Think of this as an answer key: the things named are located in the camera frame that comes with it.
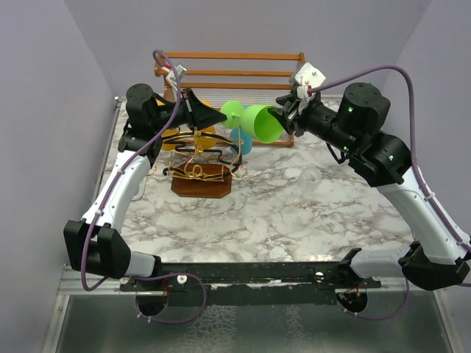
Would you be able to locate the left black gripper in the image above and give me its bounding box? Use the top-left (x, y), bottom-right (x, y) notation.
top-left (150, 87), bottom-right (227, 132)

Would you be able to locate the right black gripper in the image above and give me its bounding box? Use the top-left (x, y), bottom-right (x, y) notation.
top-left (269, 92), bottom-right (358, 155)

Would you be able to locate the orange wine glass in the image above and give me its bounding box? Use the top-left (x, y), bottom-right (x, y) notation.
top-left (161, 128), bottom-right (180, 151)
top-left (191, 100), bottom-right (218, 151)

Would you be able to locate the green plastic wine glass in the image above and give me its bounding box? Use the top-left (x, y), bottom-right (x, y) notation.
top-left (220, 100), bottom-right (283, 144)

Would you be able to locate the gold wire wine glass rack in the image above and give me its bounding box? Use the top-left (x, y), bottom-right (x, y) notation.
top-left (162, 129), bottom-right (247, 199)

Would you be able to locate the blue plastic wine glass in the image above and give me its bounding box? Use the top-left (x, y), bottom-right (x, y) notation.
top-left (230, 127), bottom-right (253, 155)

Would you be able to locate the clear glass cup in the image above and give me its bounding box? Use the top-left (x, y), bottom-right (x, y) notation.
top-left (297, 166), bottom-right (322, 193)

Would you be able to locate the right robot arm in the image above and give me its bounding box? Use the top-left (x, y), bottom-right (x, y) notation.
top-left (269, 82), bottom-right (470, 290)

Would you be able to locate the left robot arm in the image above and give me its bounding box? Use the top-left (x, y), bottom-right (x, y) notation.
top-left (63, 83), bottom-right (226, 290)

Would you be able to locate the wooden shelf rack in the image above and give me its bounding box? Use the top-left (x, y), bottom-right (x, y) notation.
top-left (167, 51), bottom-right (305, 148)

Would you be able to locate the blue packaged item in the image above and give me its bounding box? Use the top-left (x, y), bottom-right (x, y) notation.
top-left (132, 180), bottom-right (146, 201)

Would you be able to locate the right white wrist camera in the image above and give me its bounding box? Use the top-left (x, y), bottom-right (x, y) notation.
top-left (288, 63), bottom-right (326, 99)

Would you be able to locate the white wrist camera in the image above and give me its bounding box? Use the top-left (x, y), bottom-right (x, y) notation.
top-left (162, 63), bottom-right (188, 90)
top-left (288, 63), bottom-right (326, 99)

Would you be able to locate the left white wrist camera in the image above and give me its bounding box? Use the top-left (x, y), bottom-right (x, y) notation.
top-left (162, 63), bottom-right (188, 90)

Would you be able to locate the black base frame bar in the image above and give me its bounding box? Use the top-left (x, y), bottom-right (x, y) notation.
top-left (120, 261), bottom-right (380, 307)

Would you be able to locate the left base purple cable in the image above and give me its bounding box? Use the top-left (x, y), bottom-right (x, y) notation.
top-left (135, 274), bottom-right (208, 325)

